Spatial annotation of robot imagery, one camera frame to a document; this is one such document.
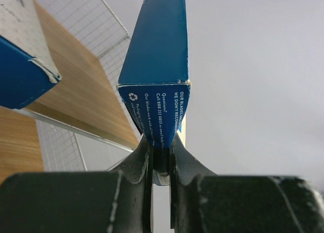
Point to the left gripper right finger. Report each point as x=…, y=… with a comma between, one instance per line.
x=202, y=201

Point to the white wire wooden shelf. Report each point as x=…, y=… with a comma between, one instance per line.
x=62, y=129

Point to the white blue razor box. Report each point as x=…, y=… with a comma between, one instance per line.
x=27, y=68

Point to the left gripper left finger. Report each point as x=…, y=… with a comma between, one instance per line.
x=118, y=200

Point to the blue Harry's razor box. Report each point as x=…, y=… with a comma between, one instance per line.
x=154, y=80

